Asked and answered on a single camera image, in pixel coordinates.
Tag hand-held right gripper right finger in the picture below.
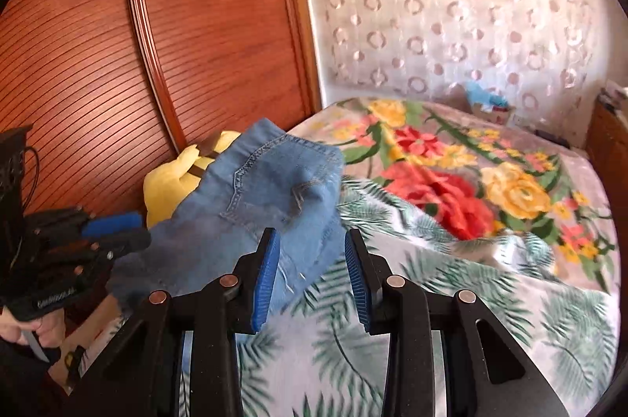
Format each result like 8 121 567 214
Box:
344 229 570 417

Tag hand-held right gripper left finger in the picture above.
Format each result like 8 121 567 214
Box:
64 228 281 417

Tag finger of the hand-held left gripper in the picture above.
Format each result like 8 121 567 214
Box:
33 207 143 238
64 228 151 266

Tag blue denim pants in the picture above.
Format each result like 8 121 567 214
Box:
105 118 347 315

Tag person's left hand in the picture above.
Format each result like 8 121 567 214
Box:
0 302 68 350

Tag yellow plush toy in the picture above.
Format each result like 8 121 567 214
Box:
143 130 241 229

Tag floral blanket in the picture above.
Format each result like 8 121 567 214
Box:
179 97 621 417

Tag wooden slatted wardrobe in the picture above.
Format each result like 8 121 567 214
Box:
0 0 323 226

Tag blue cloth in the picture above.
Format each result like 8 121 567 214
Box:
464 81 511 109

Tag wooden sideboard cabinet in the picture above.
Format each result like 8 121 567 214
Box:
586 100 628 222

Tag circle-patterned sheer curtain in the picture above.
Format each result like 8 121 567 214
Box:
299 0 606 114

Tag black cable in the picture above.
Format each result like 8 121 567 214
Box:
17 146 40 209

